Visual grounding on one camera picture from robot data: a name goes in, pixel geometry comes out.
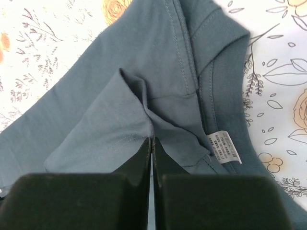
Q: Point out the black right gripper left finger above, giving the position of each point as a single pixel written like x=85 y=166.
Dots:
x=72 y=201

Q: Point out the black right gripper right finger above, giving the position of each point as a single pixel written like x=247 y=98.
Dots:
x=185 y=201

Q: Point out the blue-grey t shirt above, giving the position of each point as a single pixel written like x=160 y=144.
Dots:
x=166 y=69

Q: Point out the floral table mat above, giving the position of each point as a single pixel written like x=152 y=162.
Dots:
x=41 y=39

